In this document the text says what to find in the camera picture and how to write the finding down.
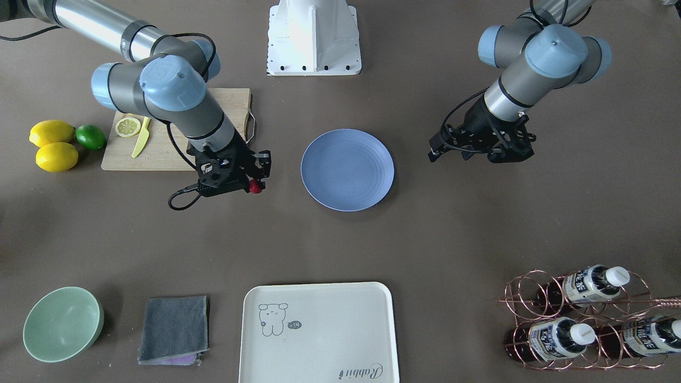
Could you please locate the wooden cutting board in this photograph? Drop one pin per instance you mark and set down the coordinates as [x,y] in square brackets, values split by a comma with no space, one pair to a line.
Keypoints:
[159,154]

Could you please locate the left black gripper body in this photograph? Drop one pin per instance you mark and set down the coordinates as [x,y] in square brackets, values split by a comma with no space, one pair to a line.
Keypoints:
[477,125]

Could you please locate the blue round plate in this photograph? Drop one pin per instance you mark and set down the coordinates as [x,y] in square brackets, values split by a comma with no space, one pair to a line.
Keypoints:
[347,170]

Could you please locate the green ceramic bowl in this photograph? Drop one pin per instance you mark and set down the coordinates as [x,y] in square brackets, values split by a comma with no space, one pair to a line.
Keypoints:
[62,324]

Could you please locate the yellow plastic knife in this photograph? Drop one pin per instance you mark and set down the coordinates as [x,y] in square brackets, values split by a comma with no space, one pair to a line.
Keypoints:
[143,136]

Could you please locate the dark drink bottle white cap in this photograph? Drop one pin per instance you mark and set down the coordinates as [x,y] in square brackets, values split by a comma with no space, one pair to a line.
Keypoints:
[595,284]

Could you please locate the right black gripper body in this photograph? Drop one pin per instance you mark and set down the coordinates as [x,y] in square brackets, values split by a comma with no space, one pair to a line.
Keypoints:
[246,157]

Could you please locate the red strawberry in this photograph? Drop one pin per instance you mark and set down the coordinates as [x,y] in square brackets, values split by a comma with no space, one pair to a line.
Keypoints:
[255,186]

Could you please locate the grey folded cloth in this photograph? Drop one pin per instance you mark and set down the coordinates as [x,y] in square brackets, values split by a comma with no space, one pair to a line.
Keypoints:
[175,331]

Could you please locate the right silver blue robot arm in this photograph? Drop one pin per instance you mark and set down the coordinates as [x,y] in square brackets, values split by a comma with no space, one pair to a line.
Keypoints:
[163,78]

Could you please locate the cream rectangular tray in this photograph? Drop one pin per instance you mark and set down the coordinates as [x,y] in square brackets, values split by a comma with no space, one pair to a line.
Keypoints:
[335,332]

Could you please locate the white camera mast base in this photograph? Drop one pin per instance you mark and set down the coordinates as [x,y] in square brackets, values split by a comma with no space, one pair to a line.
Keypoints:
[313,38]

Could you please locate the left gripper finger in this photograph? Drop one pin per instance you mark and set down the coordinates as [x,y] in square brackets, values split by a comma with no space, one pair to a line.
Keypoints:
[433,155]
[445,139]

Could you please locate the whole yellow lemon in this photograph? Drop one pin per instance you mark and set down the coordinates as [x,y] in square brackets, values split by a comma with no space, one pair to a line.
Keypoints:
[57,157]
[51,131]

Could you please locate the green lime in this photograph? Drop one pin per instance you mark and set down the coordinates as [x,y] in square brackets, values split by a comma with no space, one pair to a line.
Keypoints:
[90,137]

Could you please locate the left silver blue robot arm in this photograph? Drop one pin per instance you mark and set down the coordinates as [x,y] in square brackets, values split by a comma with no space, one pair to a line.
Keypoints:
[538,53]

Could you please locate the copper wire bottle rack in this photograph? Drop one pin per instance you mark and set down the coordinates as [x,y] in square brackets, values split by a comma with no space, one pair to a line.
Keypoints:
[527,298]

